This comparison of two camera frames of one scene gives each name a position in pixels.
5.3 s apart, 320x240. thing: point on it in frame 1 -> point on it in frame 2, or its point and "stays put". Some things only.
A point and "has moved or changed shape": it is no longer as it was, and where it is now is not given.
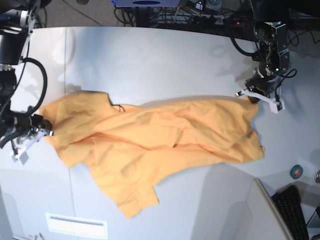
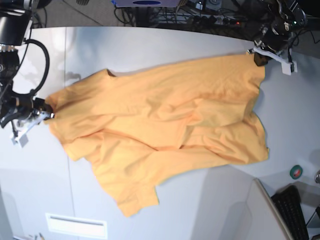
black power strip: (212, 21) stays put
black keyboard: (288, 201) stays put
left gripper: (25, 123) -> (23, 107)
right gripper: (263, 81) -> (275, 35)
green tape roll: (296, 171) stays put
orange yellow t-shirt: (119, 145) has moved or changed shape
